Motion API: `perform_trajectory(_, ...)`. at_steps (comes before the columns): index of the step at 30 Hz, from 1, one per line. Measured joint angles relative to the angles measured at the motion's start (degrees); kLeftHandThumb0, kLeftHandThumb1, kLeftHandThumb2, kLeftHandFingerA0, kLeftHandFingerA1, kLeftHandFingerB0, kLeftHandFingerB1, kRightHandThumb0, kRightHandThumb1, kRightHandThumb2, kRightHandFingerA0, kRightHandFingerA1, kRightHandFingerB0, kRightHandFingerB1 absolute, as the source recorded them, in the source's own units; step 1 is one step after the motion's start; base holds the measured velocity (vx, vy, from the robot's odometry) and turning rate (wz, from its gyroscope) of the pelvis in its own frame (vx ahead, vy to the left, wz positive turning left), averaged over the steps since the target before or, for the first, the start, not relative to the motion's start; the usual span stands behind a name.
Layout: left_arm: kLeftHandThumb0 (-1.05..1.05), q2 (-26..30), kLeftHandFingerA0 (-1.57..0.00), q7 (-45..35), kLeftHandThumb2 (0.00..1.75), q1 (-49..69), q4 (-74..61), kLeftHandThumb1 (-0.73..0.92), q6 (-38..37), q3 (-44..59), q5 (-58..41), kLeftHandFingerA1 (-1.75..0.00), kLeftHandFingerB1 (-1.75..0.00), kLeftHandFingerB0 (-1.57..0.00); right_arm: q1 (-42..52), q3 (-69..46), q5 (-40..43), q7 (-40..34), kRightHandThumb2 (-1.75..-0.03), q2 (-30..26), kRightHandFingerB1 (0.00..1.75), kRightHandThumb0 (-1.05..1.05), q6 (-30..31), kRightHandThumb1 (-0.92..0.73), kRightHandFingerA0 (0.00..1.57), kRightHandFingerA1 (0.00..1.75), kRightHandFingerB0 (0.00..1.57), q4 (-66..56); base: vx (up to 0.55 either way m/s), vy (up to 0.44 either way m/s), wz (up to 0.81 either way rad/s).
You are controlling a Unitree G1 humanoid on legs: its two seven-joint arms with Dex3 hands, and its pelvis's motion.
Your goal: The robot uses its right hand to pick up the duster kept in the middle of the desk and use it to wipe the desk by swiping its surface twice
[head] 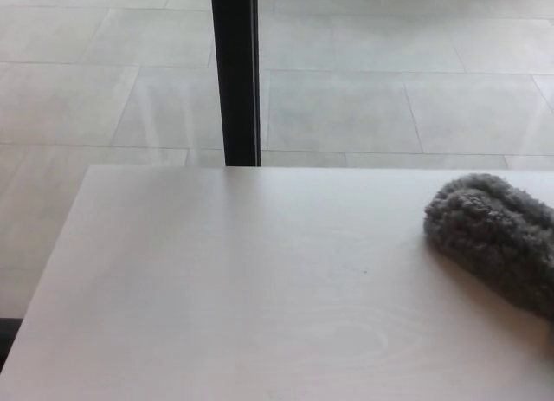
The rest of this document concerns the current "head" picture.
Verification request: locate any grey fluffy microfibre duster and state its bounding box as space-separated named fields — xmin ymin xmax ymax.
xmin=422 ymin=172 xmax=554 ymax=324

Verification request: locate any black vertical frame post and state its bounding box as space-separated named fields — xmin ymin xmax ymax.
xmin=209 ymin=0 xmax=263 ymax=168

